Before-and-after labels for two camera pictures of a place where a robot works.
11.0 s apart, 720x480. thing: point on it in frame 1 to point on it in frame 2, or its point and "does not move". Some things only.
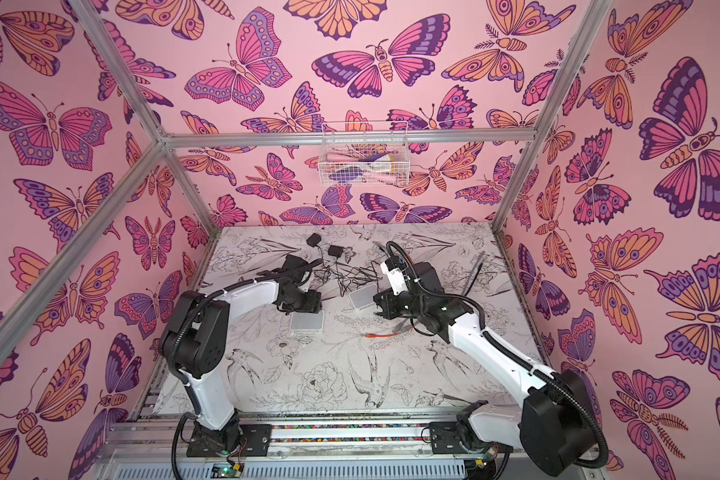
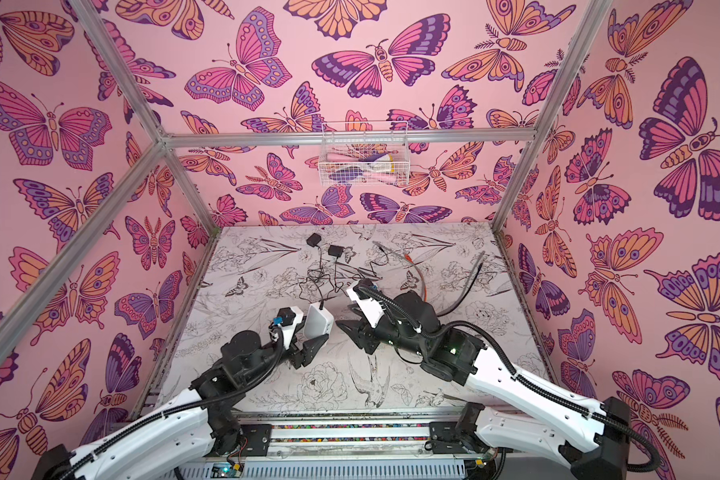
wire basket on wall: x=364 y=154 does not move
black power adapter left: x=314 y=240 does not move
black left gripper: x=314 y=305 to x=301 y=356
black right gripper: x=387 y=303 to x=371 y=330
